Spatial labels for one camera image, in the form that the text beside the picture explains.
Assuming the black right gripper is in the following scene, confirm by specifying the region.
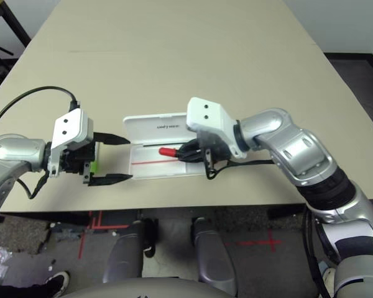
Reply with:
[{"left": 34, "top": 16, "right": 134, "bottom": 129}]
[{"left": 177, "top": 131, "right": 233, "bottom": 170}]

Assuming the grey robot right leg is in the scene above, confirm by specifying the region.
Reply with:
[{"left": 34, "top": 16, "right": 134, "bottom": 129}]
[{"left": 191, "top": 217, "right": 237, "bottom": 296}]

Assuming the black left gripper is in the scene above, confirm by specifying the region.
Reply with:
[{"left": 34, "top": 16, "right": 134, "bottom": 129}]
[{"left": 61, "top": 132, "right": 134, "bottom": 187}]

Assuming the red and black marker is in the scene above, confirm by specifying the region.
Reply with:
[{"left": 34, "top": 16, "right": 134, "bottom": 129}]
[{"left": 158, "top": 145, "right": 187, "bottom": 159}]

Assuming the black framed side table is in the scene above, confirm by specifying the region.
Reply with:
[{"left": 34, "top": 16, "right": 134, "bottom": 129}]
[{"left": 0, "top": 0, "right": 32, "bottom": 47}]

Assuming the clear plastic bag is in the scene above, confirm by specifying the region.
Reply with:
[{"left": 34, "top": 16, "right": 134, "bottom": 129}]
[{"left": 0, "top": 246, "right": 13, "bottom": 280}]

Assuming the green and clear eraser case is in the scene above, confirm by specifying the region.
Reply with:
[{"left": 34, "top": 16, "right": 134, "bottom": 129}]
[{"left": 91, "top": 142, "right": 99, "bottom": 174}]

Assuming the grey robot leg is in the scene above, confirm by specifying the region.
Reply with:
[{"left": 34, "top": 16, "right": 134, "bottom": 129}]
[
  {"left": 191, "top": 217, "right": 237, "bottom": 296},
  {"left": 102, "top": 220, "right": 144, "bottom": 284}
]

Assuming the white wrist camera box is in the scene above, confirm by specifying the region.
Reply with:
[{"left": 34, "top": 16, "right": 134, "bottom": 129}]
[
  {"left": 186, "top": 97, "right": 249, "bottom": 160},
  {"left": 48, "top": 108, "right": 96, "bottom": 179}
]

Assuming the grey robot left leg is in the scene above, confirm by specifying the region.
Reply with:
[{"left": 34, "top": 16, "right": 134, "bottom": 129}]
[{"left": 102, "top": 220, "right": 144, "bottom": 284}]

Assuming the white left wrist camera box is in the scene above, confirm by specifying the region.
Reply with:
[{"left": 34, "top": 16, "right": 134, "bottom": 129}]
[{"left": 48, "top": 108, "right": 96, "bottom": 179}]

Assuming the black bystander shoe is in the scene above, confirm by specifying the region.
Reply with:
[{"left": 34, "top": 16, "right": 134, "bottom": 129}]
[{"left": 45, "top": 271, "right": 71, "bottom": 298}]

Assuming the white bystander shoe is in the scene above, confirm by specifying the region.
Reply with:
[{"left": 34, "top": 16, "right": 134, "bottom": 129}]
[{"left": 322, "top": 268, "right": 336, "bottom": 288}]

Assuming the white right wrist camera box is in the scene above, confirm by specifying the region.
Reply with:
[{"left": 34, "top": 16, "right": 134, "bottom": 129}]
[{"left": 186, "top": 97, "right": 249, "bottom": 160}]

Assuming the white plastic pencil case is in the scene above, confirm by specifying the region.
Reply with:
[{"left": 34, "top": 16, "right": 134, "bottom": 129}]
[{"left": 122, "top": 112, "right": 206, "bottom": 181}]

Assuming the grey robot torso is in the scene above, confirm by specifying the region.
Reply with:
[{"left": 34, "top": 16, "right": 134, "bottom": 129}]
[{"left": 60, "top": 277, "right": 234, "bottom": 298}]

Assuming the black left wrist camera cable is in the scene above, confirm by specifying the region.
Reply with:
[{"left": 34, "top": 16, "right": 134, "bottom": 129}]
[{"left": 0, "top": 86, "right": 81, "bottom": 199}]

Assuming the black tripod stand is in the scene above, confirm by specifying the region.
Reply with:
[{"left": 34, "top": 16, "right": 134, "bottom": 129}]
[{"left": 0, "top": 38, "right": 15, "bottom": 68}]

